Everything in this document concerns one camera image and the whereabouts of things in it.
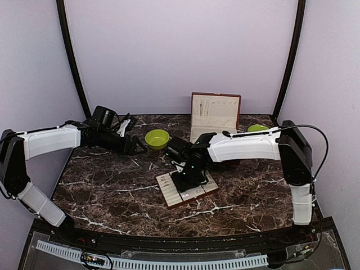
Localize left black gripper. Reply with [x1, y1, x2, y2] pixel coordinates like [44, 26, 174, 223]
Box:
[97, 129, 147, 156]

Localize red jewelry box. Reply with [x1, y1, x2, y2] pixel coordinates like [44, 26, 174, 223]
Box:
[190, 92, 241, 143]

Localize green bowl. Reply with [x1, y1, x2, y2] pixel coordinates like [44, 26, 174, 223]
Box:
[145, 129, 170, 150]

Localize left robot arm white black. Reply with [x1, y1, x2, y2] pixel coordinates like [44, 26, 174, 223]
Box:
[1, 106, 147, 245]

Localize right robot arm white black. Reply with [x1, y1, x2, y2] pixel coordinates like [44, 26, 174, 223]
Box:
[165, 120, 317, 244]

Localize gold necklaces in lid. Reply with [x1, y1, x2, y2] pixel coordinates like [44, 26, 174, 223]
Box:
[196, 98, 210, 118]

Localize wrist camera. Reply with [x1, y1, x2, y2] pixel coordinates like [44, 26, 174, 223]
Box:
[164, 137, 194, 167]
[92, 105, 137, 137]

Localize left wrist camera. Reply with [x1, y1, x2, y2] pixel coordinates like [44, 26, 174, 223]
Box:
[92, 105, 137, 137]

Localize green plate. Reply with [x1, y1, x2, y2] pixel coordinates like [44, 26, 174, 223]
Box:
[247, 124, 269, 132]

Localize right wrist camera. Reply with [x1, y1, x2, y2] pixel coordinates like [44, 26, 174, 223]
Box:
[164, 137, 194, 167]

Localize white slotted cable duct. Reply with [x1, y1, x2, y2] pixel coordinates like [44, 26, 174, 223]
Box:
[35, 240, 268, 269]

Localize small circuit board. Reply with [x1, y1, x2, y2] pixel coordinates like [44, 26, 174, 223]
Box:
[80, 253, 105, 266]

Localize red jewelry tray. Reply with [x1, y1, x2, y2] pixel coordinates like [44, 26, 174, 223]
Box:
[156, 170, 219, 209]

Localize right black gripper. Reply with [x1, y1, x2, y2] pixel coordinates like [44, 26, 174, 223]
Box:
[171, 163, 205, 192]

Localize right black frame post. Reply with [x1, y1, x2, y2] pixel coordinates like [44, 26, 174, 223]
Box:
[271, 0, 306, 122]

